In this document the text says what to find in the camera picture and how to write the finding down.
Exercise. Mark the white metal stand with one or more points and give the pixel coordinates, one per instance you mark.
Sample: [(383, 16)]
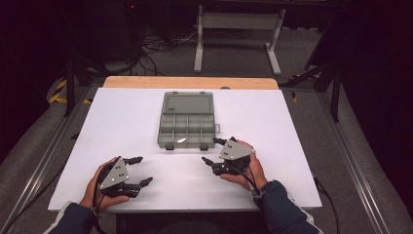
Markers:
[(240, 21)]

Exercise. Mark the yellow black floor tape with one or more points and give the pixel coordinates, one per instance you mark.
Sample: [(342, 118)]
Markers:
[(56, 97), (294, 97)]

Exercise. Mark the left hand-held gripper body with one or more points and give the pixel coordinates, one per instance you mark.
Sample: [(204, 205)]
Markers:
[(115, 175)]

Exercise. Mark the grey transparent compartment box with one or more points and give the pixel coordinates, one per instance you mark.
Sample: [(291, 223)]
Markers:
[(188, 126)]

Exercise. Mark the white table board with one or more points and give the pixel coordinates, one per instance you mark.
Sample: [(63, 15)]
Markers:
[(130, 130)]

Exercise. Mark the person's right hand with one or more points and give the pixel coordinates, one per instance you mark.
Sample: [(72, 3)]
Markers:
[(259, 172)]

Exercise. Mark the wooden table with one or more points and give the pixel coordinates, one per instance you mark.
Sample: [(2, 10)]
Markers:
[(188, 82)]

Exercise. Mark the black stand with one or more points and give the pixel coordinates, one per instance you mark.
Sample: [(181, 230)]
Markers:
[(335, 104), (69, 97)]

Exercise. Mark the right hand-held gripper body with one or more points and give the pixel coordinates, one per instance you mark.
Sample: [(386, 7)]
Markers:
[(235, 150)]

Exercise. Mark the person's left hand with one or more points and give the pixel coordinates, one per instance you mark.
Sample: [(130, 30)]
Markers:
[(91, 195)]

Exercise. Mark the aluminium rail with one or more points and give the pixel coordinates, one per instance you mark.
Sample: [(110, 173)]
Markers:
[(350, 162), (42, 162)]

